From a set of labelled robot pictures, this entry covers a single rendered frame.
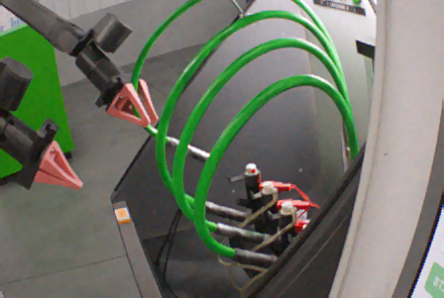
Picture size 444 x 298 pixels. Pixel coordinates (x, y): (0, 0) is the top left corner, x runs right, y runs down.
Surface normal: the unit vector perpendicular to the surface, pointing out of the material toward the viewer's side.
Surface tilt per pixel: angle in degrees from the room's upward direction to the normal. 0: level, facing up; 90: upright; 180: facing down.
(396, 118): 76
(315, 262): 90
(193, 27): 90
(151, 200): 90
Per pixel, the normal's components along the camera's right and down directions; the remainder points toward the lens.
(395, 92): -0.95, 0.02
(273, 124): 0.29, 0.30
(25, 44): 0.51, 0.23
